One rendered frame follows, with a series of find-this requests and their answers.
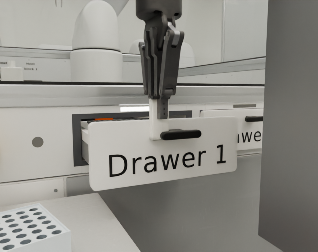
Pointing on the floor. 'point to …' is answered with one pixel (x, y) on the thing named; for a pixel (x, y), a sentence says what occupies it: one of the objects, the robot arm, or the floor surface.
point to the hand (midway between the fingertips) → (159, 119)
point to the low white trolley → (86, 223)
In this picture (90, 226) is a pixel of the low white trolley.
